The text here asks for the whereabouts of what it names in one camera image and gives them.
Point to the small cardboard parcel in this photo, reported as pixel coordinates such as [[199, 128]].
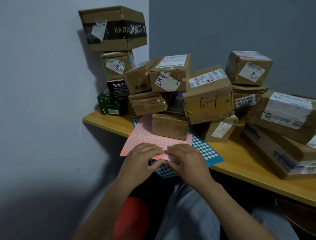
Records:
[[256, 118], [187, 66]]

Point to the red stool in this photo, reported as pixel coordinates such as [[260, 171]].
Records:
[[130, 220]]

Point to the dark green box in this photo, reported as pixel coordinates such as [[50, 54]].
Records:
[[106, 106]]

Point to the pink dot sticker sheet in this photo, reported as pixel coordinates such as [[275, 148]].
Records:
[[140, 138]]

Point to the box marked 3-3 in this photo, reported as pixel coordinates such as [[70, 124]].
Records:
[[291, 148]]

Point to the small tall box white labels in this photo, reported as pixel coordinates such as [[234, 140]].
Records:
[[207, 133]]

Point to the box with black KARRIE band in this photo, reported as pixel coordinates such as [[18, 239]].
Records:
[[111, 13]]

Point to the person's grey trousers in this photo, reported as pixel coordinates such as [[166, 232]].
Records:
[[190, 217]]

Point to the box with 004 label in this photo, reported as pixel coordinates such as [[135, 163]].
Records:
[[259, 148]]

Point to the teal sticker sheet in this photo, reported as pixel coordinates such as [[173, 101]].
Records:
[[207, 150]]

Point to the pile of brown parcels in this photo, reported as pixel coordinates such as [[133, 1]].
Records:
[[242, 117]]

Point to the person's left hand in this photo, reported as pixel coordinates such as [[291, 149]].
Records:
[[138, 165]]

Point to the person's right hand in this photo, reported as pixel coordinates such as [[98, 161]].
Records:
[[192, 165]]

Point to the person's left forearm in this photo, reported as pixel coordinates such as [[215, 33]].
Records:
[[103, 212]]

